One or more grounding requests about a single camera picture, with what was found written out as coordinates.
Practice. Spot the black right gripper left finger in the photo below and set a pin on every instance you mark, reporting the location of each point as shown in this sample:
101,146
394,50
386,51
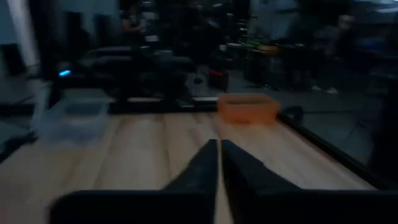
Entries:
192,199

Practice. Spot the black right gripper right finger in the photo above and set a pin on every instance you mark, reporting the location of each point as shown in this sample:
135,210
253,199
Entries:
255,193

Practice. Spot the orange translucent plastic container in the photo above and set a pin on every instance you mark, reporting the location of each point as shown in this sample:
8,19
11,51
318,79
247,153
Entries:
247,110

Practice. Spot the red background object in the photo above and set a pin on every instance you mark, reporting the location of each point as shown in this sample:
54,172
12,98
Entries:
218,79

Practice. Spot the background work table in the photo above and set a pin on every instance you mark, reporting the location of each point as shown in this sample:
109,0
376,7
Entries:
264,59

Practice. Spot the clear plastic container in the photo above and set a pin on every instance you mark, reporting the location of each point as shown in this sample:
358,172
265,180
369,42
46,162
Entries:
74,121

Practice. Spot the person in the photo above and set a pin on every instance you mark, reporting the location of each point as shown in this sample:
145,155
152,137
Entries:
339,49
132,26

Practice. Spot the white pillar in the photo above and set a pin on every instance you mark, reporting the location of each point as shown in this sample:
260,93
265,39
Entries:
23,34

